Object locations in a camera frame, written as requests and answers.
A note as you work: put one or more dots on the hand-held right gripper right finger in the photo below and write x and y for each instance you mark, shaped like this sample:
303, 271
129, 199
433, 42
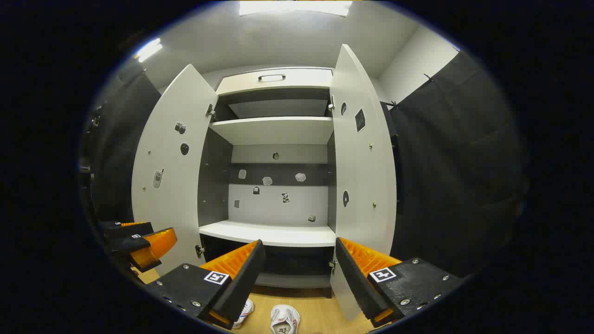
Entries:
352, 283

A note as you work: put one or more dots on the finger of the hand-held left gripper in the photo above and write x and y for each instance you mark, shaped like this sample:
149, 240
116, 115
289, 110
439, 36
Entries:
155, 248
130, 229

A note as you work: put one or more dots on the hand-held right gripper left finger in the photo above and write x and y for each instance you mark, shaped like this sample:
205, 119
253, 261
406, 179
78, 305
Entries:
241, 287

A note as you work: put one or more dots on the white shoe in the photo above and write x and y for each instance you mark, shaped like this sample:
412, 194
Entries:
246, 313
284, 320

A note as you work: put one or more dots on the white shoe cabinet door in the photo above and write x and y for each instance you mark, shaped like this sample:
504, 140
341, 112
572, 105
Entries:
362, 176
167, 204

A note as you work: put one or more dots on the white shoe cabinet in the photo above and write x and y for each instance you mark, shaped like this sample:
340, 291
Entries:
278, 204

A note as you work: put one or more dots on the white cabinet shelf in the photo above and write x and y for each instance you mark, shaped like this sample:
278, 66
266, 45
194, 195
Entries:
278, 130
274, 234
278, 109

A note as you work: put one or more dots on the black backdrop cloth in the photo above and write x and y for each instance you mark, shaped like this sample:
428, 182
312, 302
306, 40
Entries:
455, 162

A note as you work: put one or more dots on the ceiling light panel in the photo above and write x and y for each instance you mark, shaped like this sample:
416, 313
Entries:
297, 7
148, 50

